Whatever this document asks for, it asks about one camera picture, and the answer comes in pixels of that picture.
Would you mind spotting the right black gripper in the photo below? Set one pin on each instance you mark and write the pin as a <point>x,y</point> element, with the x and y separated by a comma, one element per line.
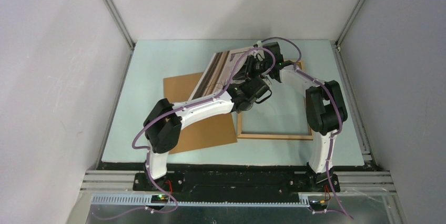
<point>246,71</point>

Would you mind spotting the window plant photo print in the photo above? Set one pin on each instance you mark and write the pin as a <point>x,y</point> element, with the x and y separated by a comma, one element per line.
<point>218,71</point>

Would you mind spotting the right aluminium corner profile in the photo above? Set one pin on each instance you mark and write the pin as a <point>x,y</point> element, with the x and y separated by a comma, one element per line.
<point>349,22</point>

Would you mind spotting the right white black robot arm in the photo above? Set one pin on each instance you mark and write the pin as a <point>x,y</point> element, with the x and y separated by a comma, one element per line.
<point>325,107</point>

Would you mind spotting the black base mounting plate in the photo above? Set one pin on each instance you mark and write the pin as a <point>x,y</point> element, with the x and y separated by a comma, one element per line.
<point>244,184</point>

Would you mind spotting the front aluminium rail frame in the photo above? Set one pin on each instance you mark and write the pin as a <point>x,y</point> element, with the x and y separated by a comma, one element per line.
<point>353,183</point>

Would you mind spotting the brown cardboard backing board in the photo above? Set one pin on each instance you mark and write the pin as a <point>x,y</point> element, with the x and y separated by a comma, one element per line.
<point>212,132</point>

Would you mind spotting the aluminium corner profile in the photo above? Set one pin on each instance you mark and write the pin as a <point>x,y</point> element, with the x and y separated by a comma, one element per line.
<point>349,22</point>
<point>119,22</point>

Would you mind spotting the wooden picture frame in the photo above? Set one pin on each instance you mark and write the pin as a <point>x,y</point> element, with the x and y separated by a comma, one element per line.
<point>281,117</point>

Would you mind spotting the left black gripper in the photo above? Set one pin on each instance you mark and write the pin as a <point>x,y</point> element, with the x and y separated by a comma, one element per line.
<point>246,82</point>

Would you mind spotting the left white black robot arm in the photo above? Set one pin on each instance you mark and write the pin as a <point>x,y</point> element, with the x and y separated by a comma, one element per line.
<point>165,122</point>

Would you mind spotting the left aluminium corner profile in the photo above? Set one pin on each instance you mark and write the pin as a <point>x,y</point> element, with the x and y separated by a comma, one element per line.
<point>119,22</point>

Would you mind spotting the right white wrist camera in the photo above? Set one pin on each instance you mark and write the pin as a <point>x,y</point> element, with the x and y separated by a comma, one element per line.
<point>257,50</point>

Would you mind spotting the grey slotted cable duct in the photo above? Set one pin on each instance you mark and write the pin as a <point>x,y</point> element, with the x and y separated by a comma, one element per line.
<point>151,200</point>

